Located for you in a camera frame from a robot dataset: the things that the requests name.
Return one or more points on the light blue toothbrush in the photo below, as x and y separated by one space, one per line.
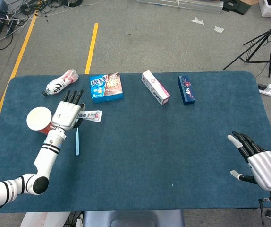
77 144

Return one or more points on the white pink toothpaste box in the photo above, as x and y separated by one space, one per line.
155 87

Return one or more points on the blue table mat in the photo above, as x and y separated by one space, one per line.
161 153

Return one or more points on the red paper cup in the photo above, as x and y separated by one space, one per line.
37 118

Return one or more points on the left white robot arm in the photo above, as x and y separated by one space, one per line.
45 156

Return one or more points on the plastic bottle white red label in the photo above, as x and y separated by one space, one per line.
60 84

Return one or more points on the flat brown cardboard piece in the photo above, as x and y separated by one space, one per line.
250 2

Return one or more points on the blue cookie box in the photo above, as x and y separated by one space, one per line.
106 87

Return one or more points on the black foam pieces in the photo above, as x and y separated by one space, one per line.
237 7

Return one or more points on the dark blue narrow box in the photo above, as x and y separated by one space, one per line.
186 89

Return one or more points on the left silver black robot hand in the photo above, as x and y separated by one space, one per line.
65 114

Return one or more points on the white toothpaste tube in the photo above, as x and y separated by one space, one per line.
91 116

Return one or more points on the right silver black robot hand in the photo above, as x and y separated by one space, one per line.
265 170

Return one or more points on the aluminium profile rails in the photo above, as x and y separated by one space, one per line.
185 6

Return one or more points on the white robot body panel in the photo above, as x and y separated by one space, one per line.
43 220

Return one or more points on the crumpled white paper scrap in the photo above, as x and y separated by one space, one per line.
218 29
198 21

